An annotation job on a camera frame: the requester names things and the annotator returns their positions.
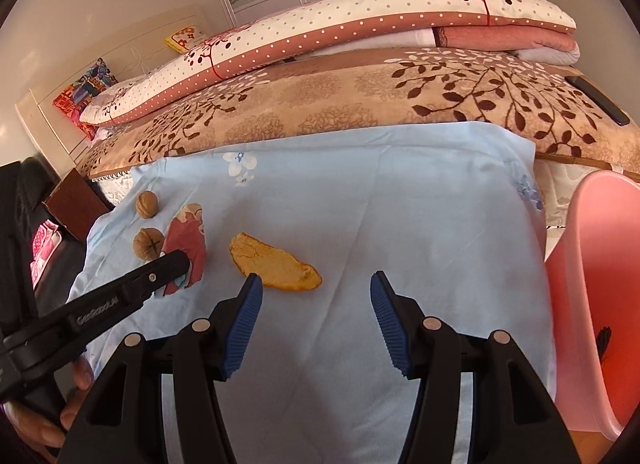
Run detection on white mattress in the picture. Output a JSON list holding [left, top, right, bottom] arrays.
[[532, 157, 631, 230]]

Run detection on pink red torn wrapper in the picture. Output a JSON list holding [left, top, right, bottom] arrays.
[[156, 203, 208, 297]]

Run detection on dark cloth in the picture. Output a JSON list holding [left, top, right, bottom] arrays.
[[0, 157, 96, 340]]

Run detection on orange peel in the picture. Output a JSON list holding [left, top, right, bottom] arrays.
[[229, 231, 323, 291]]

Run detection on polka dot folded quilt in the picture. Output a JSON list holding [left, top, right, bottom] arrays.
[[80, 0, 576, 126]]

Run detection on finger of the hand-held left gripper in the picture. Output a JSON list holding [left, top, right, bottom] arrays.
[[127, 250, 193, 305]]

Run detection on beige leaf-print blanket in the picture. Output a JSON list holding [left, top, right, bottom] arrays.
[[75, 47, 640, 182]]

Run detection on yellow flower pillow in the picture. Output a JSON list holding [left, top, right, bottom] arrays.
[[165, 26, 207, 55]]

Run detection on person's left hand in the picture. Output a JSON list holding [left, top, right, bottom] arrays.
[[10, 358, 96, 450]]

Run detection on black smartphone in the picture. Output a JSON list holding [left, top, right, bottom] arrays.
[[565, 75, 632, 127]]

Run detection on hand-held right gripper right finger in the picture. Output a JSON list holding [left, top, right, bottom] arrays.
[[370, 271, 568, 464]]

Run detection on brown wooden nightstand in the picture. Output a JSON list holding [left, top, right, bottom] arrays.
[[42, 167, 113, 242]]

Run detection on pink folded blanket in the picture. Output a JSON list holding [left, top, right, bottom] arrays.
[[432, 24, 581, 52]]

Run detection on light blue floral cloth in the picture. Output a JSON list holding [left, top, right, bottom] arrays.
[[67, 125, 558, 464]]

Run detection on cream headboard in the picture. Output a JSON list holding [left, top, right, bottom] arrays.
[[15, 5, 226, 170]]

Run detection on white folded sheet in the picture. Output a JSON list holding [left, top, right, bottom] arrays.
[[510, 42, 581, 68]]

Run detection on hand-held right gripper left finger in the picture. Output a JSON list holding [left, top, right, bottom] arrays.
[[57, 273, 264, 464]]

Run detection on pink patterned cloth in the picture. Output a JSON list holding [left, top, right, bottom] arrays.
[[31, 224, 63, 290]]

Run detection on pink plastic basin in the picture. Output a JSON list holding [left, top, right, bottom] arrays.
[[544, 170, 640, 441]]

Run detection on walnut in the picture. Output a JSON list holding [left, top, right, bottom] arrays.
[[132, 227, 165, 261], [136, 191, 160, 219]]

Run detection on colourful printed pillow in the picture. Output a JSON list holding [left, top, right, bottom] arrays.
[[52, 58, 120, 140]]

